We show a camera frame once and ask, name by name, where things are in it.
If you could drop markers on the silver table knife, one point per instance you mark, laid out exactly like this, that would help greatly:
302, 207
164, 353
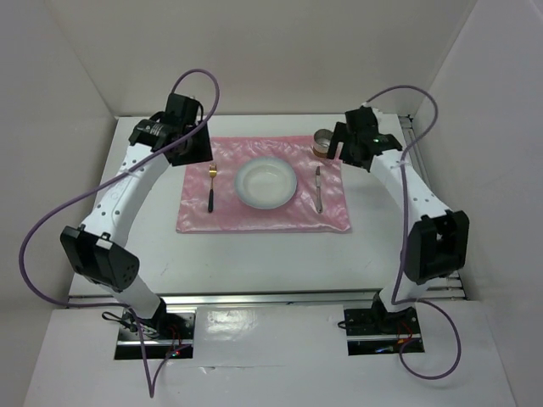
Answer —
319, 205

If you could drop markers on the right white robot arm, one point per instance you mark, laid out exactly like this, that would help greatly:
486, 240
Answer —
385, 168

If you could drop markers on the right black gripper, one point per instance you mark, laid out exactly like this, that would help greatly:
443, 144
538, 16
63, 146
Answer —
342, 135

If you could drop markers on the gold fork black handle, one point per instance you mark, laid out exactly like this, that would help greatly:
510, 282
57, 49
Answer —
212, 174

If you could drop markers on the white ceramic bowl plate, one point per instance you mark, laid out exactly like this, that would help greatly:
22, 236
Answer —
265, 183

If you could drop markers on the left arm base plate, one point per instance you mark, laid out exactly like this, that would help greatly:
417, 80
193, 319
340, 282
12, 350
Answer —
176, 339

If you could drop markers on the metal cup with gold band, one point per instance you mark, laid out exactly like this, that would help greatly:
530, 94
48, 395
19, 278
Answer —
321, 143

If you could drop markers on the aluminium rail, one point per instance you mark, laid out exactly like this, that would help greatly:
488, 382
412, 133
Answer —
409, 127
452, 290

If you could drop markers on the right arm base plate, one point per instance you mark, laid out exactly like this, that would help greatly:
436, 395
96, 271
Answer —
375, 332

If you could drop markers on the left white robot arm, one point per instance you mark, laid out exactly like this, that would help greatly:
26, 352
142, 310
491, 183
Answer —
96, 249

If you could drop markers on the aluminium right side rail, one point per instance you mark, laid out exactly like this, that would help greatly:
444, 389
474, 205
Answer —
409, 127

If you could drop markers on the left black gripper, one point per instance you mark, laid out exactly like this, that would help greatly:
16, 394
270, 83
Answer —
202, 153

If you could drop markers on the aluminium front rail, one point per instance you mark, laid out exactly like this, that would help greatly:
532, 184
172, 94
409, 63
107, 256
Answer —
452, 290

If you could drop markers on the pink satin placemat cloth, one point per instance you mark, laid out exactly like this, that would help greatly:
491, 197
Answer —
230, 214

